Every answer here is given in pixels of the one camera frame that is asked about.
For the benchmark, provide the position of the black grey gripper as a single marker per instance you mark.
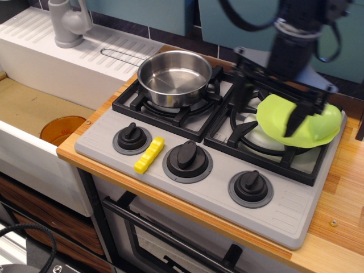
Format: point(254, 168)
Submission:
point(285, 71)

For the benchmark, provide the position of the small green pear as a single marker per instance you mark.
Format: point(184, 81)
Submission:
point(324, 126)

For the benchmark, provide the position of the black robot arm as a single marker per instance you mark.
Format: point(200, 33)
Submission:
point(298, 18)

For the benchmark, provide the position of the light green plate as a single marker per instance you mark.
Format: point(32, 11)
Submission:
point(273, 114)

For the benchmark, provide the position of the black right stove knob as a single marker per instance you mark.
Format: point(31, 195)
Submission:
point(250, 189)

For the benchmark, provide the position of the black stove knob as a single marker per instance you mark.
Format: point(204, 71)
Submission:
point(187, 163)
point(132, 140)
point(250, 189)

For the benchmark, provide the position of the stainless steel pan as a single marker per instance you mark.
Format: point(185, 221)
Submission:
point(170, 79)

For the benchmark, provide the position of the black middle stove knob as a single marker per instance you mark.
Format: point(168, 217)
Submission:
point(187, 163)

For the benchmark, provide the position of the grey toy stove top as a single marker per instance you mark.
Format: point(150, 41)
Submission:
point(222, 161)

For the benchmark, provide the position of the black left stove knob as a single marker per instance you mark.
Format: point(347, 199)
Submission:
point(132, 140)

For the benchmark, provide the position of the black right burner grate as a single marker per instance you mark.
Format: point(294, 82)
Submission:
point(239, 135)

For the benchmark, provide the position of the black burner grate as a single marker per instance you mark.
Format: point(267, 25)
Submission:
point(191, 122)
point(239, 135)

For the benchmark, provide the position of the black left burner grate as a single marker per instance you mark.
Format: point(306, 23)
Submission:
point(191, 122)

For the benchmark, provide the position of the yellow toy corn piece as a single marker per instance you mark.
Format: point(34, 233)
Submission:
point(149, 155)

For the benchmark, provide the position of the oven door with window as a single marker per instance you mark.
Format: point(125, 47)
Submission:
point(159, 240)

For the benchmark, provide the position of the grey toy faucet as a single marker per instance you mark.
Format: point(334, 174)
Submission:
point(69, 26)

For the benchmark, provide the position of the orange translucent bowl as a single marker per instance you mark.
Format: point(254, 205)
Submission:
point(58, 130)

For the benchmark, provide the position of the white toy sink unit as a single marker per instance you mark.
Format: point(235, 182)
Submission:
point(41, 82)

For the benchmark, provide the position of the wood grain drawer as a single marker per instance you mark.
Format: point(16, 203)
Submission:
point(75, 235)

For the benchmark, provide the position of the black oven door handle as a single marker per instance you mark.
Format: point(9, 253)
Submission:
point(121, 208)

